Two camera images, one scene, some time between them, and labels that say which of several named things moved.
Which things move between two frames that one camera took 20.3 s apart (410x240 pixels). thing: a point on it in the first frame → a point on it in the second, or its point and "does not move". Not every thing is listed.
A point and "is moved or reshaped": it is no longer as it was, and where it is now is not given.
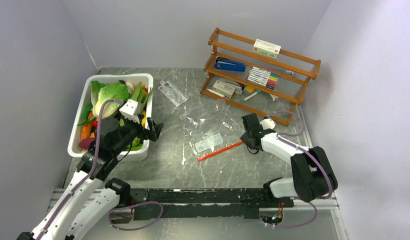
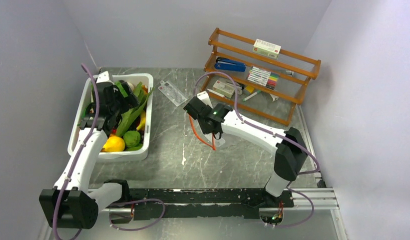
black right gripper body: (244, 138) → (205, 130)
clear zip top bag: (209, 129) is moved or reshaped
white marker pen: (215, 93) does not move
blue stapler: (226, 64) does not move
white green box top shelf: (266, 49) does not move
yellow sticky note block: (249, 89) does not move
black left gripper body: (130, 131) → (122, 104)
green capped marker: (248, 97) does not move
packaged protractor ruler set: (172, 92) does not move
